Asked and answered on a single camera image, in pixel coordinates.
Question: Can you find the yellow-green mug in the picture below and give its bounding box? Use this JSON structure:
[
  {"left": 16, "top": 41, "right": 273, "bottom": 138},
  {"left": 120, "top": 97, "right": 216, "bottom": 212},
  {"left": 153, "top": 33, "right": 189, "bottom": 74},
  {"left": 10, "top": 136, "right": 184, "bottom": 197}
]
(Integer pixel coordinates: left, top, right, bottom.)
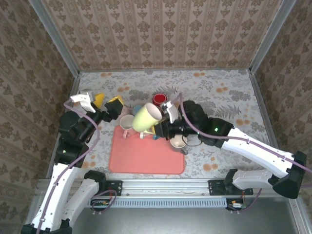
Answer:
[{"left": 131, "top": 102, "right": 163, "bottom": 137}]

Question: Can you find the light blue mug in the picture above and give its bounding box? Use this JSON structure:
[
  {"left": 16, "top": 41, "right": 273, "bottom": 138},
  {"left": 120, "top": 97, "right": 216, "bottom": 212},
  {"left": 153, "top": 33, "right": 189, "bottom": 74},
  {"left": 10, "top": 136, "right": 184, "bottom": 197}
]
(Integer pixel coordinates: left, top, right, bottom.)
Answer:
[{"left": 131, "top": 104, "right": 143, "bottom": 117}]

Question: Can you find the grey mug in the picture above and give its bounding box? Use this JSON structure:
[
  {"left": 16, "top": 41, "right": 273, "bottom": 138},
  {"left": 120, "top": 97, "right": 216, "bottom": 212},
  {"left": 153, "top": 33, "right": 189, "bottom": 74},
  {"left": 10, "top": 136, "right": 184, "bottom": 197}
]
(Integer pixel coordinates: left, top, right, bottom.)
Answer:
[{"left": 169, "top": 135, "right": 190, "bottom": 156}]

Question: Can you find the red mug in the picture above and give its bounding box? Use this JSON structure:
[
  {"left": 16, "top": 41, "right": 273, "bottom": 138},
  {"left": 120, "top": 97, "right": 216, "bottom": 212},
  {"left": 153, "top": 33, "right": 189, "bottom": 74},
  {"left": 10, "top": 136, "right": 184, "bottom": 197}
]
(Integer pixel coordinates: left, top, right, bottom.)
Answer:
[{"left": 152, "top": 93, "right": 168, "bottom": 107}]

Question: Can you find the salmon red mat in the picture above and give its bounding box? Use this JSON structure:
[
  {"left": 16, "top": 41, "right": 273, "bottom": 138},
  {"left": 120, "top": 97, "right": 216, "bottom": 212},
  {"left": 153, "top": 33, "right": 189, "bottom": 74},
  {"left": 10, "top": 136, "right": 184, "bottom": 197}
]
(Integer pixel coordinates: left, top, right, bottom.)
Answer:
[{"left": 108, "top": 124, "right": 186, "bottom": 175}]

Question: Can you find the floral tablecloth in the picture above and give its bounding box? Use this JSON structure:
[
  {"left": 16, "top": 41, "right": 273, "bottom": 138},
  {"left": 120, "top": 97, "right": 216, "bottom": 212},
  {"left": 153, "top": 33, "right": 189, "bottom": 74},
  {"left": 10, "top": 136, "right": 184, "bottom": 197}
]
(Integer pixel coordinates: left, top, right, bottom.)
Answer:
[{"left": 55, "top": 69, "right": 285, "bottom": 180}]

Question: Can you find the small circuit board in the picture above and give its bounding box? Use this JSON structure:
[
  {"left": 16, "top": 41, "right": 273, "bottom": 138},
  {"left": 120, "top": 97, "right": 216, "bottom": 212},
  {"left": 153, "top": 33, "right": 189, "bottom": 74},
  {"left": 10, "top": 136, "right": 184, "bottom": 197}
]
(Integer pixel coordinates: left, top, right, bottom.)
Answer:
[
  {"left": 90, "top": 198, "right": 111, "bottom": 212},
  {"left": 226, "top": 198, "right": 246, "bottom": 211}
]

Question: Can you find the grey metal sheet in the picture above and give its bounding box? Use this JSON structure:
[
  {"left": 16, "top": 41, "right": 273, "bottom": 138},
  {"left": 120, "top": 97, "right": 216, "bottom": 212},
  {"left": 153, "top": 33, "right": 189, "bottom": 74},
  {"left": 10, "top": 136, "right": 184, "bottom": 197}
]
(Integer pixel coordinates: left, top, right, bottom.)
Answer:
[{"left": 70, "top": 207, "right": 300, "bottom": 234}]

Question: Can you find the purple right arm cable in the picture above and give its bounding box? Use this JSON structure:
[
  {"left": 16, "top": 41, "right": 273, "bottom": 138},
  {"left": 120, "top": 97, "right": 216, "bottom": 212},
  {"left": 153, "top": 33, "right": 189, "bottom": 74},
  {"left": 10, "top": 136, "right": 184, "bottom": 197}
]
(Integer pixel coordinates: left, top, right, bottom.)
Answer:
[{"left": 168, "top": 92, "right": 312, "bottom": 213}]

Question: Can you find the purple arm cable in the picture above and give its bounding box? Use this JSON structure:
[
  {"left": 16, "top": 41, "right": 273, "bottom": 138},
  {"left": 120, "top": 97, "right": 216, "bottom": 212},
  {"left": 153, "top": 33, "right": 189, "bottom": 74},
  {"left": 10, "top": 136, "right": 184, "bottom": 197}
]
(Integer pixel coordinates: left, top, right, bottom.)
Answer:
[
  {"left": 168, "top": 92, "right": 312, "bottom": 213},
  {"left": 36, "top": 99, "right": 118, "bottom": 234}
]

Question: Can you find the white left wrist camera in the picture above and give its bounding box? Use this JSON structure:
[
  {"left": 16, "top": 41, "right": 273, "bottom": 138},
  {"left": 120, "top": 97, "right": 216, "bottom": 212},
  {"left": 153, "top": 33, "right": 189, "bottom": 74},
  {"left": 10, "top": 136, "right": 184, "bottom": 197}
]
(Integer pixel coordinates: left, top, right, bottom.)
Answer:
[{"left": 70, "top": 89, "right": 98, "bottom": 113}]

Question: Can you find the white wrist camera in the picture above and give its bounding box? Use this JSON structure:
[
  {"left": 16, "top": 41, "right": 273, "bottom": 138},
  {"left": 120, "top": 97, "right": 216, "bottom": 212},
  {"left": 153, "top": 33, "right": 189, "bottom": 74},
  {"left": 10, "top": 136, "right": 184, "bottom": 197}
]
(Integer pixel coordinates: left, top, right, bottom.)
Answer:
[
  {"left": 160, "top": 100, "right": 180, "bottom": 124},
  {"left": 70, "top": 89, "right": 98, "bottom": 113}
]

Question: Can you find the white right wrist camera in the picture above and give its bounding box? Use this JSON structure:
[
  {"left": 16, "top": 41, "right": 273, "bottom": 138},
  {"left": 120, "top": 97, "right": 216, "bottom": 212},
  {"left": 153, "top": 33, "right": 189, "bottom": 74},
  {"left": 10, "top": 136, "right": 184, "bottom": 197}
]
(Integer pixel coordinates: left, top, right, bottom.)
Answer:
[{"left": 160, "top": 100, "right": 180, "bottom": 124}]

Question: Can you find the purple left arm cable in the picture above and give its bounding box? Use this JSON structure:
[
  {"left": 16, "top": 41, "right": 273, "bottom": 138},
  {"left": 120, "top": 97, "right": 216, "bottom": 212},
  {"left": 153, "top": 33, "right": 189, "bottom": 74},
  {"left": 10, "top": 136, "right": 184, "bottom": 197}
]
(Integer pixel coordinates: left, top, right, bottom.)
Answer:
[{"left": 36, "top": 99, "right": 118, "bottom": 234}]

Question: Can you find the aluminium table side rail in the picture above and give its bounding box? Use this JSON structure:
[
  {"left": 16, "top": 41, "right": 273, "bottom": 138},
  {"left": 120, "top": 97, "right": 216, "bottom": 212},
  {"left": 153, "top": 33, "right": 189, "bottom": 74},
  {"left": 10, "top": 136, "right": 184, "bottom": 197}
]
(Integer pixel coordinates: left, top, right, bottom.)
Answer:
[
  {"left": 248, "top": 72, "right": 288, "bottom": 178},
  {"left": 45, "top": 73, "right": 81, "bottom": 180}
]

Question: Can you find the thin aluminium table rail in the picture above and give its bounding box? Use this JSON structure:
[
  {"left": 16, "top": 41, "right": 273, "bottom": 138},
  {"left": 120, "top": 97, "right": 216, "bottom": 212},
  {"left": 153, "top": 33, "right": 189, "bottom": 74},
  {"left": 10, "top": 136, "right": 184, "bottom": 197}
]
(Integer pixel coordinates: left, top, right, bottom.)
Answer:
[{"left": 79, "top": 67, "right": 251, "bottom": 73}]

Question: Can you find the long aluminium base rail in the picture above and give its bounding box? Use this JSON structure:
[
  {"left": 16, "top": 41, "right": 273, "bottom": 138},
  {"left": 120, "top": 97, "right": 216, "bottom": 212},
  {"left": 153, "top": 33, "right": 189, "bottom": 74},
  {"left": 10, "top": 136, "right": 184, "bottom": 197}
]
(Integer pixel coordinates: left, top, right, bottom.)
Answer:
[{"left": 36, "top": 178, "right": 302, "bottom": 196}]

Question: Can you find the grey slotted cable duct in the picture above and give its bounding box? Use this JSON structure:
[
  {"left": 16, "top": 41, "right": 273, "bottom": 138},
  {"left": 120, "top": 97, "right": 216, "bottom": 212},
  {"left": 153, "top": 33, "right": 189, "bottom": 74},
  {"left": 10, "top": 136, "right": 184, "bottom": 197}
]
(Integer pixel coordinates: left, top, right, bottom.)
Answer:
[{"left": 111, "top": 197, "right": 228, "bottom": 208}]

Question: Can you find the aluminium frame post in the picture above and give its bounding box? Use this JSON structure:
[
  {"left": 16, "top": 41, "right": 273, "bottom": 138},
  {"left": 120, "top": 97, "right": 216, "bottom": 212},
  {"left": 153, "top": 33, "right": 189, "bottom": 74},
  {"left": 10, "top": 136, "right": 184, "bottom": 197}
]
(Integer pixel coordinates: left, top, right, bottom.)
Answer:
[
  {"left": 28, "top": 0, "right": 81, "bottom": 78},
  {"left": 248, "top": 0, "right": 297, "bottom": 75}
]

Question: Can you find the aluminium frame rail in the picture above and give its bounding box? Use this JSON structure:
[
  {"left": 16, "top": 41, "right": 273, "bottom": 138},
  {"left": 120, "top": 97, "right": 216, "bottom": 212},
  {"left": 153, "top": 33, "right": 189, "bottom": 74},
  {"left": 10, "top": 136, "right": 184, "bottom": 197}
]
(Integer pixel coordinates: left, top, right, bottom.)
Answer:
[{"left": 287, "top": 195, "right": 309, "bottom": 234}]

